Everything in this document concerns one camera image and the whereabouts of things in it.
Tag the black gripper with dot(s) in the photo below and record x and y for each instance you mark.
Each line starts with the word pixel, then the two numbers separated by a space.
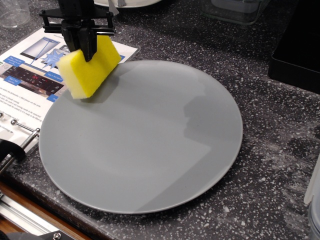
pixel 79 15

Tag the yellow sponge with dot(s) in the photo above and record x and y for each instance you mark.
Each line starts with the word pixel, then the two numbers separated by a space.
pixel 82 77

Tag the white plate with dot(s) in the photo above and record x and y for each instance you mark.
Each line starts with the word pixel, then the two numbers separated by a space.
pixel 129 3

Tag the grey round plate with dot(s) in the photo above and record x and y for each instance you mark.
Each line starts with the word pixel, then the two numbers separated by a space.
pixel 155 135

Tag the white plastic utensil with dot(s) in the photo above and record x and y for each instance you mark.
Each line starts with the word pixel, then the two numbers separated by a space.
pixel 112 8

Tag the laminated dishwasher instruction sheet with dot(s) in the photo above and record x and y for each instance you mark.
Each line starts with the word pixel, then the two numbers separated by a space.
pixel 29 83

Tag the clear plastic cup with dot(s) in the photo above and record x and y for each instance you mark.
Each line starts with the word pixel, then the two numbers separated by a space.
pixel 14 13

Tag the clear glass container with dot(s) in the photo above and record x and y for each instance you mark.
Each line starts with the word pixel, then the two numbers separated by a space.
pixel 243 12

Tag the black tray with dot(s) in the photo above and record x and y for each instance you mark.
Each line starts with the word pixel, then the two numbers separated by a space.
pixel 296 60

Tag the clear plastic container with lid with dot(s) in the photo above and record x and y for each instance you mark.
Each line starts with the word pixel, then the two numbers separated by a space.
pixel 312 198

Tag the aluminium rail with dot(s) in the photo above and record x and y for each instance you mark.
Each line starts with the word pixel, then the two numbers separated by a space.
pixel 24 218

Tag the black bracket with screw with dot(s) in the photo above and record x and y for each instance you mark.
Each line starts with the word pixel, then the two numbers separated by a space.
pixel 58 235

